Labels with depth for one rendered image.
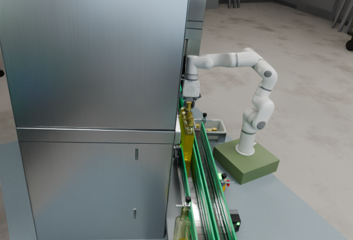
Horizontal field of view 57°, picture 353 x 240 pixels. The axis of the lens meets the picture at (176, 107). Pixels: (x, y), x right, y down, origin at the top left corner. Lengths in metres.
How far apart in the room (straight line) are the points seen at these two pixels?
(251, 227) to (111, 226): 0.73
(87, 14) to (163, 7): 0.24
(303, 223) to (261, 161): 0.44
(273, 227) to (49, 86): 1.34
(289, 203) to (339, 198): 1.48
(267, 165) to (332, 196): 1.44
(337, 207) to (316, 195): 0.20
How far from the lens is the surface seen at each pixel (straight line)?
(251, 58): 1.89
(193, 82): 1.86
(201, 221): 1.66
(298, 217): 2.02
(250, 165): 2.10
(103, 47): 1.13
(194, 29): 2.83
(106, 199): 1.53
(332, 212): 3.33
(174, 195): 1.75
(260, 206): 2.00
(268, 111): 1.96
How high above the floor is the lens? 2.12
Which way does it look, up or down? 30 degrees down
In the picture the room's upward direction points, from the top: 6 degrees clockwise
